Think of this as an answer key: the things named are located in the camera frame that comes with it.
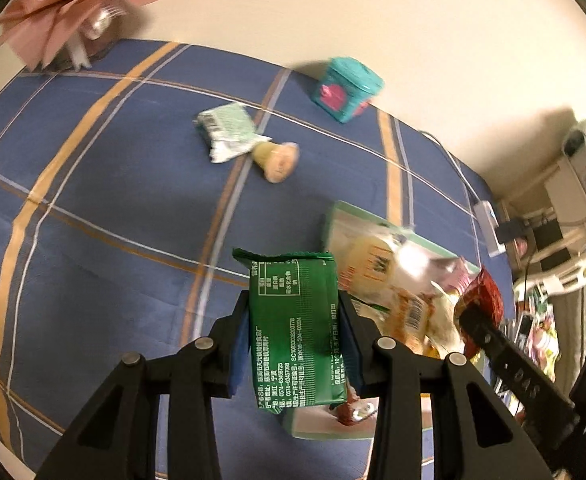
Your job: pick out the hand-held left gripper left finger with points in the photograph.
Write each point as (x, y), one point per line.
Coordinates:
(238, 350)

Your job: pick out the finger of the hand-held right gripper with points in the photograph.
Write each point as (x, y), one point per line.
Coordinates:
(518, 375)

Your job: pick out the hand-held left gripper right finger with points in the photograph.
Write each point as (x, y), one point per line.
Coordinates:
(351, 360)

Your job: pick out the red and white biscuit packet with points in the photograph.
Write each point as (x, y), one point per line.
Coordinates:
(348, 410)

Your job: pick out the dark green snack packet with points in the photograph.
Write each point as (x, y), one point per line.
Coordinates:
(293, 330)

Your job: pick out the light green box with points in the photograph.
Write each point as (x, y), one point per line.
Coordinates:
(323, 427)

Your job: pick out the red snack packet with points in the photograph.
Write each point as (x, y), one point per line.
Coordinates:
(483, 290)

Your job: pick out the pile of colourful packets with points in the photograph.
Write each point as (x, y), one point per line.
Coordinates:
(543, 340)

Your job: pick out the pale yellow snack packet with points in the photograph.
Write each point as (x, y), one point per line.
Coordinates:
(368, 255)

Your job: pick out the black power adapter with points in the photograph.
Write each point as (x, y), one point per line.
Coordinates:
(510, 230)

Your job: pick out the white power strip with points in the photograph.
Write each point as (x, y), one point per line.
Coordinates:
(488, 225)

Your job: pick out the beige small packet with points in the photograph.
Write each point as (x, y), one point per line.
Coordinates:
(278, 160)

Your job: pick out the blue plaid cloth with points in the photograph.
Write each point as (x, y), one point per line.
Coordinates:
(98, 210)

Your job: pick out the white and green snack packet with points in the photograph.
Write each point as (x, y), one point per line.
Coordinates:
(228, 127)

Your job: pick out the teal tin box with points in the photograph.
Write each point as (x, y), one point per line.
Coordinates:
(345, 87)

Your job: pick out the pink paper bouquet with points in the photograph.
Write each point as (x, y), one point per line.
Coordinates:
(63, 5)

